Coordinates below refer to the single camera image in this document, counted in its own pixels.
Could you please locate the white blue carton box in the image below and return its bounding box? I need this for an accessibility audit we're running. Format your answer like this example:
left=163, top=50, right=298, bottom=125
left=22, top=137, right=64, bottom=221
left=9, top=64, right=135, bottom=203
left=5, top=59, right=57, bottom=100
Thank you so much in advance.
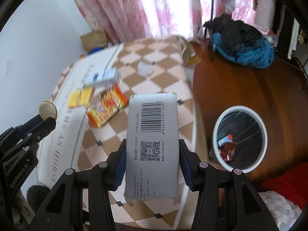
left=83, top=68, right=121, bottom=88

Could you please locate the blue jacket pile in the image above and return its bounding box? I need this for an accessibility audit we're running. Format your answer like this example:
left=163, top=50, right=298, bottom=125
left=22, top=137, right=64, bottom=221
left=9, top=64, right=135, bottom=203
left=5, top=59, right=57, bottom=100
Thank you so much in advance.
left=213, top=33, right=275, bottom=69

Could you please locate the pink floral curtain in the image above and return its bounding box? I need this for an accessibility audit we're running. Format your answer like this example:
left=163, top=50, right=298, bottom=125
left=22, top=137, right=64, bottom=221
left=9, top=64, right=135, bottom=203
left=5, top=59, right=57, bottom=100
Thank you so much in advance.
left=63, top=0, right=277, bottom=44

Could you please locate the black clothes pile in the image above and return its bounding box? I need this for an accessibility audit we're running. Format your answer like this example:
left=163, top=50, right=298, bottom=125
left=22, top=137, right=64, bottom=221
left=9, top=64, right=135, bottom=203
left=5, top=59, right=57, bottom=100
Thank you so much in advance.
left=203, top=14, right=262, bottom=52

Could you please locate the white barcode box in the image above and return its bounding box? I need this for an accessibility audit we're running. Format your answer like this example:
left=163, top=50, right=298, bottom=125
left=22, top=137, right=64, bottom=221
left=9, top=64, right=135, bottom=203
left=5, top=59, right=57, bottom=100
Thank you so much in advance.
left=124, top=92, right=179, bottom=207

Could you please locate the brown paper bag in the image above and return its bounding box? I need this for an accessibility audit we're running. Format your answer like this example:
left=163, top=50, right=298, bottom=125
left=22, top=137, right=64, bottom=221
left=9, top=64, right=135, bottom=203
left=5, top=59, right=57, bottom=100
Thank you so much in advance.
left=80, top=30, right=108, bottom=52

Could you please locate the checkered brown table cloth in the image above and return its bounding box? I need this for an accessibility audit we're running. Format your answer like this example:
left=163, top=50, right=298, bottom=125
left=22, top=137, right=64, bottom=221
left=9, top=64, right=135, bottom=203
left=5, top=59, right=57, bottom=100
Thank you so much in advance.
left=35, top=35, right=210, bottom=230

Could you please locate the red blanket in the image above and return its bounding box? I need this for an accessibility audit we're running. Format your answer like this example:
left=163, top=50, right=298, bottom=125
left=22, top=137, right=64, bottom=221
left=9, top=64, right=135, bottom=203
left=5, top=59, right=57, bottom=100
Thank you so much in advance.
left=260, top=162, right=308, bottom=210

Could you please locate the orange yellow snack bag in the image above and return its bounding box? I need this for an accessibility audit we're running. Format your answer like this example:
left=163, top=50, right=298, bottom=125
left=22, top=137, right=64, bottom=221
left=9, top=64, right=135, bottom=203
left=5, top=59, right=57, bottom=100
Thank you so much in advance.
left=87, top=84, right=128, bottom=128

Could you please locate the blue lid white canister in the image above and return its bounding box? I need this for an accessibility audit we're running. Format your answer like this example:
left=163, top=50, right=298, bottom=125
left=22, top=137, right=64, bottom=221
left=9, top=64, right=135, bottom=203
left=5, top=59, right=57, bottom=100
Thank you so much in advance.
left=89, top=47, right=105, bottom=54

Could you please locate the black clothes rack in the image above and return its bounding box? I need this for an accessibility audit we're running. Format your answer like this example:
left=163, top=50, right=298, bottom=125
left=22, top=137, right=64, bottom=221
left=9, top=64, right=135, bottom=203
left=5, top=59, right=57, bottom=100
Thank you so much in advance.
left=203, top=0, right=232, bottom=63

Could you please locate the clear plastic cup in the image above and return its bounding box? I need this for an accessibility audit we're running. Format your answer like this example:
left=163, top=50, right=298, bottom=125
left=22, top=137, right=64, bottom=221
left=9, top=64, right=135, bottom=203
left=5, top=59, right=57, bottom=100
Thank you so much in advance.
left=137, top=60, right=154, bottom=78

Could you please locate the white round trash bin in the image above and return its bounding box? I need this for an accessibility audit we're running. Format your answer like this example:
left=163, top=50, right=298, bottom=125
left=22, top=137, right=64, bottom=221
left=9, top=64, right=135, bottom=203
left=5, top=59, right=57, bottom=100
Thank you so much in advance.
left=209, top=105, right=268, bottom=173

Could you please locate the checkered pastel pillow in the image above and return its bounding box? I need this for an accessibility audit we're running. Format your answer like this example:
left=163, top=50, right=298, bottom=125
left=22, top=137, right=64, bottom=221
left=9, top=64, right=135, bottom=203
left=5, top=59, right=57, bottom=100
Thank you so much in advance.
left=259, top=191, right=302, bottom=231

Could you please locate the red torn wrapper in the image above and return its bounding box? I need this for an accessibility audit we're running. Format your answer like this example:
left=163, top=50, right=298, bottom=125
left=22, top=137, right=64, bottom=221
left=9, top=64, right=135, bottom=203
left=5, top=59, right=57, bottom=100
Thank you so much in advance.
left=219, top=142, right=236, bottom=163

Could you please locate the yellow snack packet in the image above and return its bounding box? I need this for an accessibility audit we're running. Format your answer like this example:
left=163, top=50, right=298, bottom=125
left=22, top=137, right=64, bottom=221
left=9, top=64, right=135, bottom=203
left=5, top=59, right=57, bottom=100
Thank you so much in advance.
left=67, top=87, right=94, bottom=109

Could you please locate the black fuzzy trouser leg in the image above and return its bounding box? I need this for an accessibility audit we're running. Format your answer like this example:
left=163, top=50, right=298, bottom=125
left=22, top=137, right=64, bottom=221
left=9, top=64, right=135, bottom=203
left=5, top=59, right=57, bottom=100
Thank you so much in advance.
left=26, top=185, right=50, bottom=213

